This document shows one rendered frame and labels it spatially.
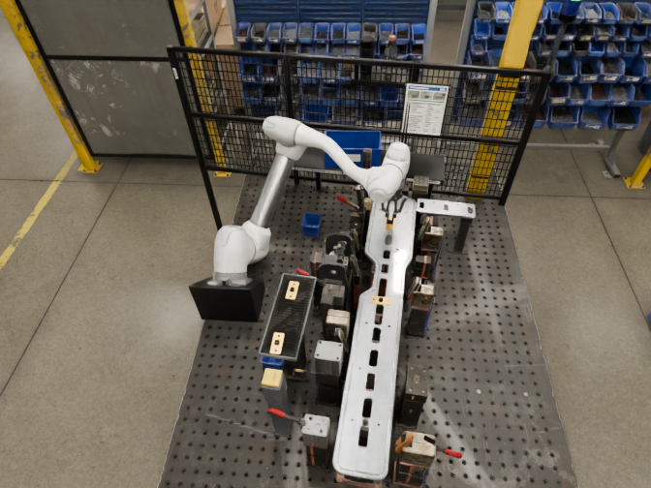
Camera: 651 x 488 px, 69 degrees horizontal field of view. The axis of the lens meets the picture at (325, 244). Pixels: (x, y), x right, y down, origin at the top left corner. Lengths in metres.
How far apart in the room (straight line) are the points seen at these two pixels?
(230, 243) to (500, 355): 1.34
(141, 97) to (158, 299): 1.59
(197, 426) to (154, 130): 2.70
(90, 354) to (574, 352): 3.04
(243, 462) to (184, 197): 2.59
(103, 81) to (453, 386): 3.28
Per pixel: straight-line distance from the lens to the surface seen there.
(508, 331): 2.44
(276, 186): 2.36
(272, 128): 2.21
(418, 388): 1.83
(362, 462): 1.74
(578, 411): 3.19
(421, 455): 1.71
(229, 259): 2.21
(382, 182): 1.90
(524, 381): 2.33
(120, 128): 4.34
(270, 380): 1.69
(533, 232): 3.94
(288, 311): 1.82
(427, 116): 2.60
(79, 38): 4.02
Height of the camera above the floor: 2.67
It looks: 48 degrees down
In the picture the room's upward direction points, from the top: 2 degrees counter-clockwise
